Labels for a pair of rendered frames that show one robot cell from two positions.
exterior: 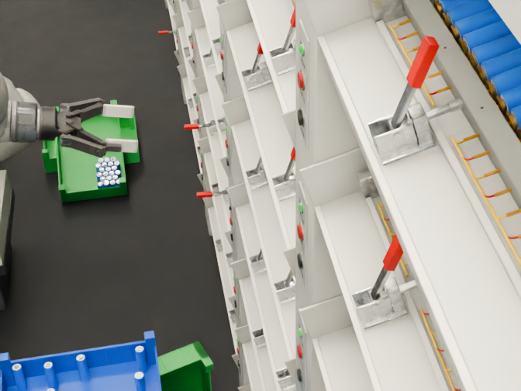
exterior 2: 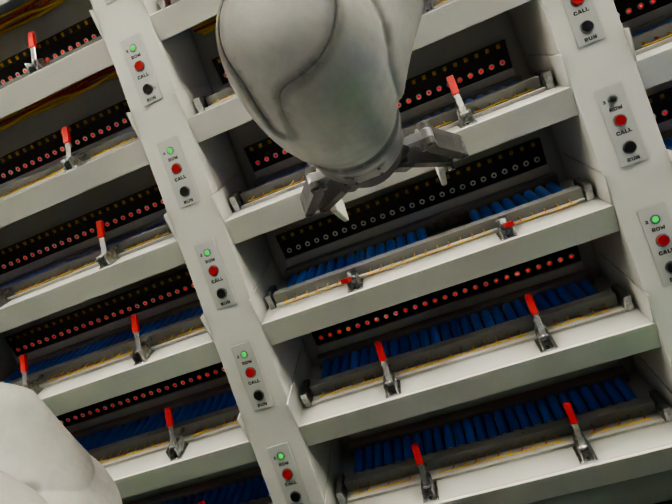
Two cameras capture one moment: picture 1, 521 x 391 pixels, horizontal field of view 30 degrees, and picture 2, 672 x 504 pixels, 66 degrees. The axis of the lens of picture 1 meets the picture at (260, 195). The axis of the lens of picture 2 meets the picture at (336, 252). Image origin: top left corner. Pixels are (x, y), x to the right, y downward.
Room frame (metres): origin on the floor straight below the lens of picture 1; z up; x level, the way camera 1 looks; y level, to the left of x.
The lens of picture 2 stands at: (1.66, 0.95, 0.57)
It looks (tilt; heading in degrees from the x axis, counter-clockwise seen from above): 0 degrees down; 290
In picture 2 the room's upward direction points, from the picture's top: 20 degrees counter-clockwise
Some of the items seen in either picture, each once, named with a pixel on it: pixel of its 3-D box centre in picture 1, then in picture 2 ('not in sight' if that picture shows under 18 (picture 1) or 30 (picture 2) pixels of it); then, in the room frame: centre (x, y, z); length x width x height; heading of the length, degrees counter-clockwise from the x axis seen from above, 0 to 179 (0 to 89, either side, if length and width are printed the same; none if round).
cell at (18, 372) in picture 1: (19, 377); not in sight; (1.24, 0.47, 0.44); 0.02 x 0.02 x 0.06
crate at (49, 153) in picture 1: (91, 139); not in sight; (2.57, 0.55, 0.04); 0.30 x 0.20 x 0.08; 98
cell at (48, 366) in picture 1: (50, 375); not in sight; (1.24, 0.42, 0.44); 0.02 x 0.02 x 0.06
